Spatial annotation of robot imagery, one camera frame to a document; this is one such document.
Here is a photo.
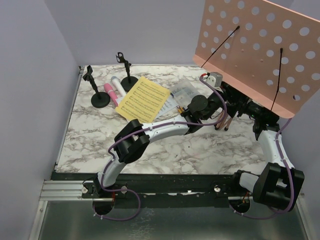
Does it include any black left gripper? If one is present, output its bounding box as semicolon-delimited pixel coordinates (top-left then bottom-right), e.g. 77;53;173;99
202;80;247;121

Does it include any white sheet music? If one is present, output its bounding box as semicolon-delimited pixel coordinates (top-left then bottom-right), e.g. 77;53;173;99
155;95;178;119

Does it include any pink music stand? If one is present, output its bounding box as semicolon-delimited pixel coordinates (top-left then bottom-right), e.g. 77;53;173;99
193;0;320;119

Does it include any yellow sheet music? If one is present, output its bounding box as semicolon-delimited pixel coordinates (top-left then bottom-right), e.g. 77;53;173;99
115;76;170;123

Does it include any black round-base mic stand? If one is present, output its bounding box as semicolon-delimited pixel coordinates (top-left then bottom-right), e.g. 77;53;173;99
116;52;138;92

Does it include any white toy microphone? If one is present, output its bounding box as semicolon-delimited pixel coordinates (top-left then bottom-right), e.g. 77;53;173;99
111;76;126;97

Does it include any pink toy microphone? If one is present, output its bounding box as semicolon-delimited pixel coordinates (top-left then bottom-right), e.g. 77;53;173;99
103;83;119;107

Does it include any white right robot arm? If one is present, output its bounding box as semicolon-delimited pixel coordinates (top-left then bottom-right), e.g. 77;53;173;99
230;99;305;214

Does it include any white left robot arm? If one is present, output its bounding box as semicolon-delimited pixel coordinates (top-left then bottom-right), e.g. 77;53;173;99
93;82;228;198

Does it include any yellow utility knife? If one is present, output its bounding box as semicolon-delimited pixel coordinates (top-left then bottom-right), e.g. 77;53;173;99
177;106;185;114

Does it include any clear plastic organizer box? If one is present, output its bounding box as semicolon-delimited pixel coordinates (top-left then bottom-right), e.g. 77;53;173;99
169;80;200;109

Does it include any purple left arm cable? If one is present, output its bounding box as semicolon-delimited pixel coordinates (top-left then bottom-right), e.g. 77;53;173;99
92;74;228;221

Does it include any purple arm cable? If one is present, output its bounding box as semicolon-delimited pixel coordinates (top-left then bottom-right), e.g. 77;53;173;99
274;117;295;213
92;74;228;221

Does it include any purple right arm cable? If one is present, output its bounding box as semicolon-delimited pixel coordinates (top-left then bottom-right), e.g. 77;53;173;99
274;117;295;213

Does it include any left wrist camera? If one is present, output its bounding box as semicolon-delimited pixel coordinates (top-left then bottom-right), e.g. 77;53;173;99
201;72;223;88

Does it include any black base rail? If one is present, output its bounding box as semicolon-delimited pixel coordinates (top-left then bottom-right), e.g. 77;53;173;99
82;172;261;210

